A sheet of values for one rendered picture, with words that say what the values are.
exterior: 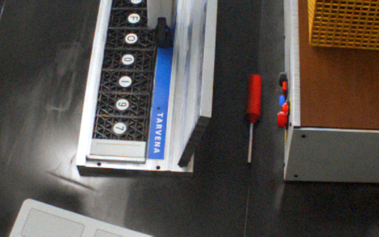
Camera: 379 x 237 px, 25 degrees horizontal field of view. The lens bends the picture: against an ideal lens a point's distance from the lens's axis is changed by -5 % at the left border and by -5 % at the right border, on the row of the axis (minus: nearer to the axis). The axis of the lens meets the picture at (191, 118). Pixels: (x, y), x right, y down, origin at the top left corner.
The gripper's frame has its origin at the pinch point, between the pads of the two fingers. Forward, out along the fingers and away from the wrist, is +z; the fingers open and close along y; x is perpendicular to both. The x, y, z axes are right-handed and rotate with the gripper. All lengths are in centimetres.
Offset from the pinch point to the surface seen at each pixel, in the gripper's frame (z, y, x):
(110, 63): 1.7, 7.7, -9.9
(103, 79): 1.3, 11.6, -10.7
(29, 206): 3.2, 37.6, -21.8
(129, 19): 0.9, -2.3, -7.3
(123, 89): 1.0, 13.9, -6.7
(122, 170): 2.9, 29.3, -5.6
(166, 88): 2.1, 12.5, 0.9
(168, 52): 2.1, 4.6, 0.8
